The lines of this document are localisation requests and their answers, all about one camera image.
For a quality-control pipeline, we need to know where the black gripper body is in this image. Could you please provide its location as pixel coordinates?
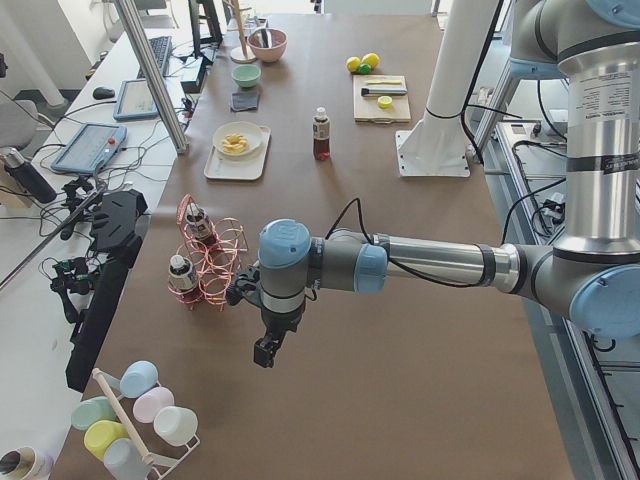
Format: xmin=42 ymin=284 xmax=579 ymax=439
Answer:
xmin=225 ymin=266 xmax=306 ymax=345

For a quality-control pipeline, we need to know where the tea bottle white cap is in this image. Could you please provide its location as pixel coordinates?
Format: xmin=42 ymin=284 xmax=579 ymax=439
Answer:
xmin=313 ymin=107 xmax=330 ymax=161

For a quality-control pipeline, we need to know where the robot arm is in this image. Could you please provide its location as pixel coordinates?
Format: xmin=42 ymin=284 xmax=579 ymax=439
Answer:
xmin=226 ymin=1 xmax=639 ymax=368

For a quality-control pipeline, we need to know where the tea bottle rack right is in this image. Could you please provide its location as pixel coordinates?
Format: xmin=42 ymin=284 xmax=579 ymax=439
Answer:
xmin=168 ymin=254 xmax=202 ymax=305

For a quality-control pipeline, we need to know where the tea bottle in rack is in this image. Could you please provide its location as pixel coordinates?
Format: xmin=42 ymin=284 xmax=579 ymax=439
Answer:
xmin=186 ymin=203 xmax=218 ymax=246

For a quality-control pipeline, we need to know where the cream serving tray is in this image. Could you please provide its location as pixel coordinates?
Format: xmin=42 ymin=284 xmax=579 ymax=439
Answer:
xmin=204 ymin=121 xmax=271 ymax=181

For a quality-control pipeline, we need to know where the glazed donut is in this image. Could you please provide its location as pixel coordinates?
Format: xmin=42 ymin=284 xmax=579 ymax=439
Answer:
xmin=221 ymin=133 xmax=249 ymax=155

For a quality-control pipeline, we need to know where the white round plate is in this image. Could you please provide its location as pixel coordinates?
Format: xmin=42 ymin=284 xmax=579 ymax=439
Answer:
xmin=213 ymin=121 xmax=262 ymax=157

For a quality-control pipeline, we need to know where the grey folded cloth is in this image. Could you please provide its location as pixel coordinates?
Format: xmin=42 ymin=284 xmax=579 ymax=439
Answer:
xmin=230 ymin=91 xmax=260 ymax=112

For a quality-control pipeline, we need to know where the blue teach pendant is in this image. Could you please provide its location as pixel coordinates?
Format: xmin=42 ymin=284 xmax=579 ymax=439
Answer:
xmin=51 ymin=123 xmax=127 ymax=175
xmin=113 ymin=78 xmax=159 ymax=121

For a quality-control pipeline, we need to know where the mint green bowl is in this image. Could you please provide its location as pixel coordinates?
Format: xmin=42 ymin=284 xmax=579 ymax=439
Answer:
xmin=231 ymin=64 xmax=262 ymax=88

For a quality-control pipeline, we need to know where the bamboo cutting board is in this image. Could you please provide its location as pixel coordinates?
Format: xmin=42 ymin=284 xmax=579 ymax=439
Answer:
xmin=353 ymin=74 xmax=411 ymax=123

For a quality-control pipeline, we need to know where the steel muddler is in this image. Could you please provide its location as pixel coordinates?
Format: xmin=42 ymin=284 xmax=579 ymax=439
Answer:
xmin=360 ymin=85 xmax=408 ymax=97

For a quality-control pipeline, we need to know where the half lemon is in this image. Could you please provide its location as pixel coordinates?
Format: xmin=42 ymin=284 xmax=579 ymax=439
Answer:
xmin=377 ymin=96 xmax=393 ymax=109

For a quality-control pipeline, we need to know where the wooden cup tree stand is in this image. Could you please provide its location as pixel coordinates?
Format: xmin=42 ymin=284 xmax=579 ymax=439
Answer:
xmin=223 ymin=0 xmax=257 ymax=64

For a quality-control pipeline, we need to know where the yellow plastic knife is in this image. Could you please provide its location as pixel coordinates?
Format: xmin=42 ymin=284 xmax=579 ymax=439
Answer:
xmin=365 ymin=78 xmax=403 ymax=85

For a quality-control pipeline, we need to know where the pink bowl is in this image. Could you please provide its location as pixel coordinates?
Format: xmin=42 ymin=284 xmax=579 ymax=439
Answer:
xmin=247 ymin=28 xmax=288 ymax=63

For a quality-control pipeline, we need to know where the black water bottle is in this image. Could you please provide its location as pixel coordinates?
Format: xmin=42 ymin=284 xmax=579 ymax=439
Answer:
xmin=1 ymin=147 xmax=56 ymax=203

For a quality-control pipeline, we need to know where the yellow lemon lower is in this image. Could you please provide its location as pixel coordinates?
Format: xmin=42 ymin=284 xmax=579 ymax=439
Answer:
xmin=346 ymin=56 xmax=362 ymax=73

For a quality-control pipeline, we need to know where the yellow lemon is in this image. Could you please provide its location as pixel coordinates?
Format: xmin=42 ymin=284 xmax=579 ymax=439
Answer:
xmin=362 ymin=52 xmax=380 ymax=69
xmin=346 ymin=56 xmax=362 ymax=73

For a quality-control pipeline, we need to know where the green lime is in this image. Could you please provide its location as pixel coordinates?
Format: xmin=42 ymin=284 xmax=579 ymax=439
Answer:
xmin=357 ymin=63 xmax=372 ymax=75

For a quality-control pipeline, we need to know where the black keyboard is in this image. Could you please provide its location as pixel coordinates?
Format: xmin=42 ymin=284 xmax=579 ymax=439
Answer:
xmin=147 ymin=36 xmax=172 ymax=77

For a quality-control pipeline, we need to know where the yellow lemon upper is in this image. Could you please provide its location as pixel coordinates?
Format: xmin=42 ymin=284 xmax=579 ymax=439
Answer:
xmin=362 ymin=52 xmax=380 ymax=69

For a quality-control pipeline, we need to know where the copper wire bottle rack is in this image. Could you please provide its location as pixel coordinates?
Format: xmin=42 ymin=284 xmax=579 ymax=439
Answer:
xmin=167 ymin=194 xmax=248 ymax=310

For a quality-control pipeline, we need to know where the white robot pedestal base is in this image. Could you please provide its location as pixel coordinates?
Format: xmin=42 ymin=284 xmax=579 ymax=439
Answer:
xmin=396 ymin=0 xmax=502 ymax=177

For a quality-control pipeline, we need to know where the aluminium frame post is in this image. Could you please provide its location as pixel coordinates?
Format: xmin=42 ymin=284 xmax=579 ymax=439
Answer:
xmin=114 ymin=0 xmax=188 ymax=155

